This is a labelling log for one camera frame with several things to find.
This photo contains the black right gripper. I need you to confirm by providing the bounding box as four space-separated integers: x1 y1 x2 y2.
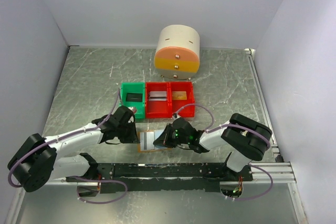
153 123 190 148

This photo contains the tan leather card holder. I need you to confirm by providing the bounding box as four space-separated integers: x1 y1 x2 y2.
138 130 170 153

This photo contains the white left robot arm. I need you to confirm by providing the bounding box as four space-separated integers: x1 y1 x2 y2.
7 106 139 193

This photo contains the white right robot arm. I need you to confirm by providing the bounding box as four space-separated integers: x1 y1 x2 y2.
153 113 272 181

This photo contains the red bin with silver card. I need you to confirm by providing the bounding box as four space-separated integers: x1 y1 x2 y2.
145 82 172 119

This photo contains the red bin with gold card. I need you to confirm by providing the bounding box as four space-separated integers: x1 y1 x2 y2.
168 81 196 118

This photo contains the black card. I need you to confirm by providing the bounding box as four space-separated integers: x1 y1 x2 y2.
126 93 143 102

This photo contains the gold VIP card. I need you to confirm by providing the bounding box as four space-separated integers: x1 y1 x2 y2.
172 91 187 100

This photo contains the green plastic bin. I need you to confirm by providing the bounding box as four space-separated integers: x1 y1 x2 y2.
121 82 145 120

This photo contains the round three-drawer mini cabinet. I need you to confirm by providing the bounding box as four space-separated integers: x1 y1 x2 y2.
154 25 200 80

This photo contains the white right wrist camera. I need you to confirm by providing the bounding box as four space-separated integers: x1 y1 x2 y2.
172 113 181 120

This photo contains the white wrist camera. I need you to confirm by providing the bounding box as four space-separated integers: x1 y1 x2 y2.
172 113 181 120
128 106 137 114

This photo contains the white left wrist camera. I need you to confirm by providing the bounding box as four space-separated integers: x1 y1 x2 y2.
128 106 137 114

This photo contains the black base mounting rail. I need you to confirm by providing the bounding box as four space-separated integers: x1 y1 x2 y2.
65 162 254 196

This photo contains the aluminium frame rail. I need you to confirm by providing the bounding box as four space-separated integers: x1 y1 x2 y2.
244 48 297 184

